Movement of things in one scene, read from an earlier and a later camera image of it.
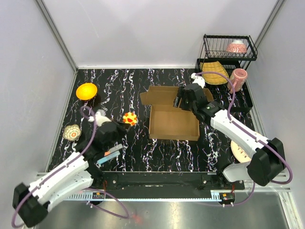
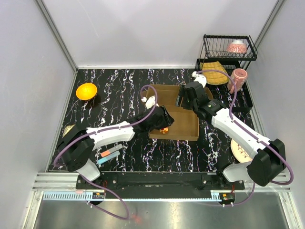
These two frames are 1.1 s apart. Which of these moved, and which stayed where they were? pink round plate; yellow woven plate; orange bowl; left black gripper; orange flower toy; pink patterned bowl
Moved: left black gripper; orange flower toy
Stayed: pink round plate; orange bowl; pink patterned bowl; yellow woven plate
